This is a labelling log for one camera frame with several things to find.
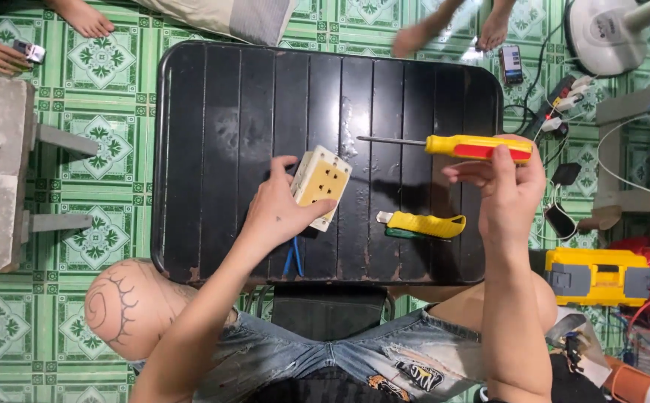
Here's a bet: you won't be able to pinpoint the black smartphone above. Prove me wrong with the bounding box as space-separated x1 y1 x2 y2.
499 45 525 85

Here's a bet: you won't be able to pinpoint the white standing fan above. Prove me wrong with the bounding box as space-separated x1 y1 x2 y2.
564 0 650 77

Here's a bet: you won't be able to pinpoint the person's left hand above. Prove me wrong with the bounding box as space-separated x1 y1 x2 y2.
239 156 338 250

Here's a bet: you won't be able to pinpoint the blue wire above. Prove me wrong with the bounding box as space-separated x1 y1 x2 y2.
283 235 304 278

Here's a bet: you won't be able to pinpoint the white toy car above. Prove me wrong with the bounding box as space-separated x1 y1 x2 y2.
13 39 46 65

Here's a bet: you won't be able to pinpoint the person's right hand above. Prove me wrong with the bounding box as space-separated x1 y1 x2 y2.
442 134 547 247

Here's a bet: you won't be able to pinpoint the black phone with cable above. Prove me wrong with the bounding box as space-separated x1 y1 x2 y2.
544 203 578 240

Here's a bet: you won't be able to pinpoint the black charger adapter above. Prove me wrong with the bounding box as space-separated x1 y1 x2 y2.
552 162 582 187

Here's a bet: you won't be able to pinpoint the yellow red handled screwdriver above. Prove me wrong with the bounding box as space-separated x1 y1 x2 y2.
357 134 534 164

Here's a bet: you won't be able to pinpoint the yellow grey tool case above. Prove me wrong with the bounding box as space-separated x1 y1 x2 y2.
544 247 650 307

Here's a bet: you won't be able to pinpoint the beige grey cushion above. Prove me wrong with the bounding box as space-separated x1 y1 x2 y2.
135 0 300 47

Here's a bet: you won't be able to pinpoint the orange tube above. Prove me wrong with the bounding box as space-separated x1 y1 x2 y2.
605 355 650 403

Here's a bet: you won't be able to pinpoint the black stool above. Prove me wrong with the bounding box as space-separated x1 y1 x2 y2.
245 284 395 342

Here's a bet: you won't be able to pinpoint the yellow utility knife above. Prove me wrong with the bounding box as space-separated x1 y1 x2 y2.
376 211 467 241

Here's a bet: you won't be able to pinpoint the person's tattooed left knee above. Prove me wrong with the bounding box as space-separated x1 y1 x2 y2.
84 258 239 362

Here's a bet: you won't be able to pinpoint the black slatted table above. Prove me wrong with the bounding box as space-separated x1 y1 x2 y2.
151 40 505 286

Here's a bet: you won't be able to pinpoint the person's denim shorts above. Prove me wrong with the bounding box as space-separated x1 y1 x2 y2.
129 305 488 403

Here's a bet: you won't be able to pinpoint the black power strip with plugs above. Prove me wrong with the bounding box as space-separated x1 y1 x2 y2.
528 74 595 141

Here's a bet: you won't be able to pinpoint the cream electrical socket box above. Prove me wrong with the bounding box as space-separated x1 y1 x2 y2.
290 145 353 232

